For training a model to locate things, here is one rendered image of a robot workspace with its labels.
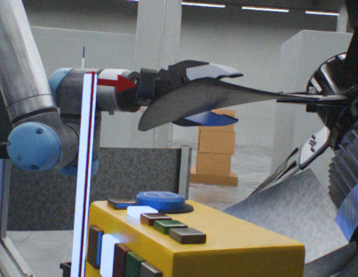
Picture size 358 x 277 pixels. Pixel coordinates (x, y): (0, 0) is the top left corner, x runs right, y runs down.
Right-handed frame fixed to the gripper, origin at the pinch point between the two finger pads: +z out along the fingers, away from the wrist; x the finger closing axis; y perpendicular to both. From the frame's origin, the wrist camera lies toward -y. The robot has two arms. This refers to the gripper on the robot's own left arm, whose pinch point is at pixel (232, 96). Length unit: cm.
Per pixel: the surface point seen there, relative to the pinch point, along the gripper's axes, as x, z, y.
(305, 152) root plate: 6.8, 9.0, 14.0
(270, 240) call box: 15, 20, -43
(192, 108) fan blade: 3.2, -2.8, -7.6
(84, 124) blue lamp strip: 7.9, -9.5, -23.8
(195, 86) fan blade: 1.8, 2.6, -19.3
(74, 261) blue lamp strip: 24.9, -9.7, -21.9
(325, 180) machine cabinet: 12, -100, 612
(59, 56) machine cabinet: -101, -408, 454
